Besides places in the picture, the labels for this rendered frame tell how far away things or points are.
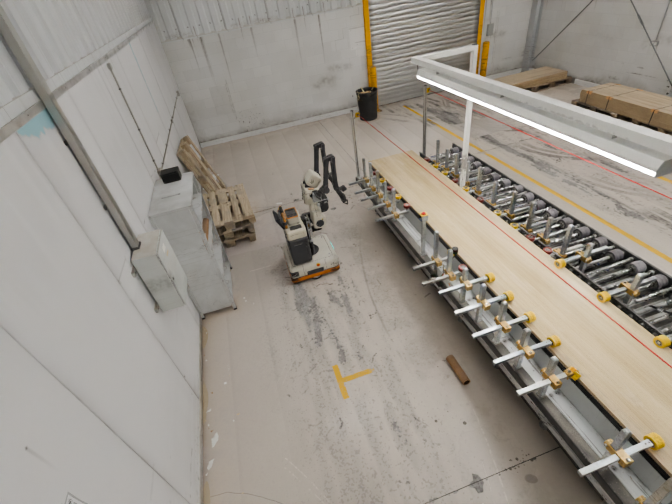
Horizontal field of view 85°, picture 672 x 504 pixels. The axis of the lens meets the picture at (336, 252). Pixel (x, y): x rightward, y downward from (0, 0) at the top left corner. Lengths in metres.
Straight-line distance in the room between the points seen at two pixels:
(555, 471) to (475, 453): 0.58
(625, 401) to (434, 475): 1.47
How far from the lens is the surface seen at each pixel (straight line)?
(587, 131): 2.50
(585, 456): 3.01
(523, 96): 2.82
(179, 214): 4.09
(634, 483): 3.14
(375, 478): 3.48
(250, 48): 10.05
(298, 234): 4.49
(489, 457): 3.61
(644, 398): 3.13
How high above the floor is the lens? 3.27
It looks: 38 degrees down
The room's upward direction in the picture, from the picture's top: 10 degrees counter-clockwise
